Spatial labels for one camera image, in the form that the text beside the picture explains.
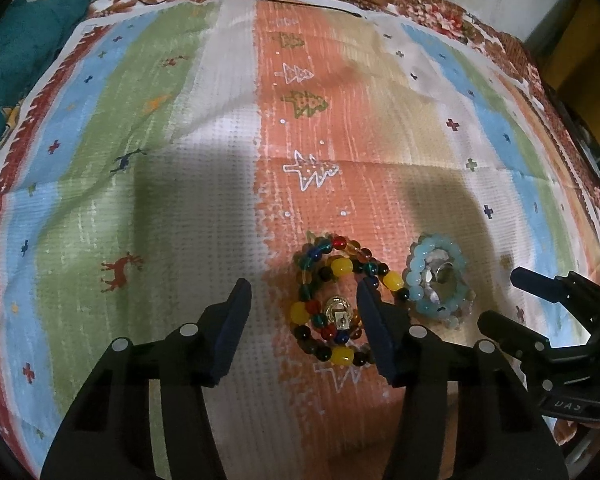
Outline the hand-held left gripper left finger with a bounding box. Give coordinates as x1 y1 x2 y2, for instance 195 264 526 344
40 277 253 480

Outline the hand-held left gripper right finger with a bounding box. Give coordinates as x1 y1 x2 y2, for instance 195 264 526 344
356 277 566 480

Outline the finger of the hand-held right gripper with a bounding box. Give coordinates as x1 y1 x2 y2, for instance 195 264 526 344
511 266 600 314
477 309 589 364

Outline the gold ring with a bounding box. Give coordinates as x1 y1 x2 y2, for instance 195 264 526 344
321 297 354 332

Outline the multicoloured bead bracelet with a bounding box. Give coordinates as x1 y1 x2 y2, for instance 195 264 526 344
292 231 406 367

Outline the light blue bead bracelet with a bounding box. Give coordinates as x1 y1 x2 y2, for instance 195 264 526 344
402 234 479 331

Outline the silver ring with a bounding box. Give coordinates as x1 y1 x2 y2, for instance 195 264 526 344
425 255 459 292

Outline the striped printed mat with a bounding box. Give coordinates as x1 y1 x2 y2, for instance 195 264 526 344
0 0 600 480

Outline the yellow furniture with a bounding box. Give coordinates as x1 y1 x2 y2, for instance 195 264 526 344
574 0 600 147

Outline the striped patterned blanket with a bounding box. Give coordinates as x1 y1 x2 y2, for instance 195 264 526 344
0 0 600 466

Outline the teal cloth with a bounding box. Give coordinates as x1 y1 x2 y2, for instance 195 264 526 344
0 0 99 172

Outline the thick black cable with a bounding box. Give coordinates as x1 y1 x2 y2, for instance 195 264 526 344
261 0 367 19

